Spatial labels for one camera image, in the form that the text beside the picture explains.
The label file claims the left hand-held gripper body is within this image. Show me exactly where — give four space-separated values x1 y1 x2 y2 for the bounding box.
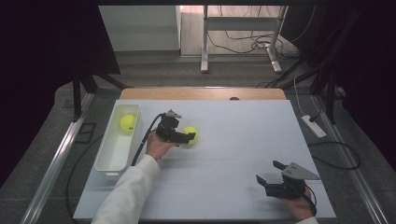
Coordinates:
155 109 185 145

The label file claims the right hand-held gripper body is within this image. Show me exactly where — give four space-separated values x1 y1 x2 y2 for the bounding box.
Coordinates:
265 161 321 201

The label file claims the yellow tennis ball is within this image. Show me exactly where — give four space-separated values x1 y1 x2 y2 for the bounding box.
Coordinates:
181 125 200 146
120 114 137 133

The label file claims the white plastic bin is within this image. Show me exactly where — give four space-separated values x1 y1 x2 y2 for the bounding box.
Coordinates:
93 104 144 174

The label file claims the person's left hand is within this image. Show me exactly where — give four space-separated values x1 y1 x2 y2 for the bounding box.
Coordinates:
145 130 176 161

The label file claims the person's right hand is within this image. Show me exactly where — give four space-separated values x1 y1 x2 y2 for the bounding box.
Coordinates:
279 189 317 220

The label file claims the wooden table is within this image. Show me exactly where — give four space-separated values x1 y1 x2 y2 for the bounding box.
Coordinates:
120 87 288 102

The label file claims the white power strip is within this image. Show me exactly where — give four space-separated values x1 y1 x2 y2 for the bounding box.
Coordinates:
301 114 328 140

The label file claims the black stand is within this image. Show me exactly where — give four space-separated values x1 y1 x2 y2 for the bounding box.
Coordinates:
308 60 340 125

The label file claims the black tripod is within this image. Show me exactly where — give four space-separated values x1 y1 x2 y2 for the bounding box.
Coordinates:
72 65 134 121

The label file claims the white cabinet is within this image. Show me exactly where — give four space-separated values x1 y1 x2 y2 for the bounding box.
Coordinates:
98 5 182 52

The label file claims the dark curtain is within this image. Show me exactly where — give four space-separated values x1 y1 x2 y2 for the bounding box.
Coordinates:
0 0 121 189
279 0 396 173

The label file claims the left hand-held gripper black cable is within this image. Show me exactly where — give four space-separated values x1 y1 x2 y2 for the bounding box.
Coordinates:
130 113 165 167

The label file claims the hand-held gripper black cable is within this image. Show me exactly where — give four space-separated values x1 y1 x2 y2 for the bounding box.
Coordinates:
303 184 318 217
130 113 165 167

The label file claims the right hand-held gripper black cable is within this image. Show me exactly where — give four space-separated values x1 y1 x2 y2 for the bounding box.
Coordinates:
303 184 318 217

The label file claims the aluminium floor rail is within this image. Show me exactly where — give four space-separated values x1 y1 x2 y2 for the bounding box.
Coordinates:
312 94 390 224
19 92 95 224

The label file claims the black looped floor cable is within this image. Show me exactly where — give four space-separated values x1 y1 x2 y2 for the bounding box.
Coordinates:
307 140 362 171

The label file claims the thin white cable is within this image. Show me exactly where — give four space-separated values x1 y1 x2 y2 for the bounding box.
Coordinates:
293 76 305 117

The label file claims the tangle of black cables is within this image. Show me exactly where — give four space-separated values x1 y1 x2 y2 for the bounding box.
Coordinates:
206 5 317 61

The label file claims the white desk frame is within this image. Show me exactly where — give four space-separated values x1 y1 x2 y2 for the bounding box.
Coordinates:
200 5 290 75

